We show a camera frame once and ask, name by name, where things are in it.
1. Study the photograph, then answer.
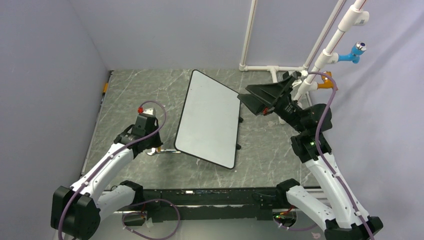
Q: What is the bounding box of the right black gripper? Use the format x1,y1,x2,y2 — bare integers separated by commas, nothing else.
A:
237,75,308,134

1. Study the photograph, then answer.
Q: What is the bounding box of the black-framed whiteboard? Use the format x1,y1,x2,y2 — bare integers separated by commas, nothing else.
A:
174,69,241,169

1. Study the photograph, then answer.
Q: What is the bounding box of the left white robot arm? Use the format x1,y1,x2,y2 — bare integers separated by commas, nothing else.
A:
50,108,163,240

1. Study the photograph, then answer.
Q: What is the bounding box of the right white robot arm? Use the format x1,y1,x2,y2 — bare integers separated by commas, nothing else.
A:
237,71,384,240

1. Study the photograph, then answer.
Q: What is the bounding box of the silver wrench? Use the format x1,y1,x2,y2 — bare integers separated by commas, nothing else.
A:
146,148,181,156

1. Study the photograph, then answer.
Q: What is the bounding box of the orange tap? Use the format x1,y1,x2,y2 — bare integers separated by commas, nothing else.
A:
317,71,334,89

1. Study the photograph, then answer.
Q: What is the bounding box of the blue tap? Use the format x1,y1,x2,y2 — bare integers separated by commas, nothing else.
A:
337,42,367,64

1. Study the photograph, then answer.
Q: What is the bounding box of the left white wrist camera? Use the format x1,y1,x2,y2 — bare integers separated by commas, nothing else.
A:
137,106,156,116

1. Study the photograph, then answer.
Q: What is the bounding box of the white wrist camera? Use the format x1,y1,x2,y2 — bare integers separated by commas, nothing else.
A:
137,106,156,116
291,70,309,81

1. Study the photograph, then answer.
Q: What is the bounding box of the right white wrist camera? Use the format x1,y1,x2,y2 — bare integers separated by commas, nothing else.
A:
291,70,309,81

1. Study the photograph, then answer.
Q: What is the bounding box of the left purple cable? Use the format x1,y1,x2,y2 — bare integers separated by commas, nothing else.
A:
56,100,168,240

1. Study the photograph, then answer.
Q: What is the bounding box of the purple cable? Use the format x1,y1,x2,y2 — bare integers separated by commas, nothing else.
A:
56,100,168,240
306,71,377,240

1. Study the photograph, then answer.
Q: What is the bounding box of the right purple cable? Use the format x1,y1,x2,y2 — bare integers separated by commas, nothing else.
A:
306,71,377,240

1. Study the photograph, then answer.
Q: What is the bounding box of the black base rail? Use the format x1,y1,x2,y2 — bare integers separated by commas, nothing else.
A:
109,187,316,228

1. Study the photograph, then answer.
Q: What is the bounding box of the white pvc pipe frame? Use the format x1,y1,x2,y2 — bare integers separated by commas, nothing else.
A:
239,0,370,125

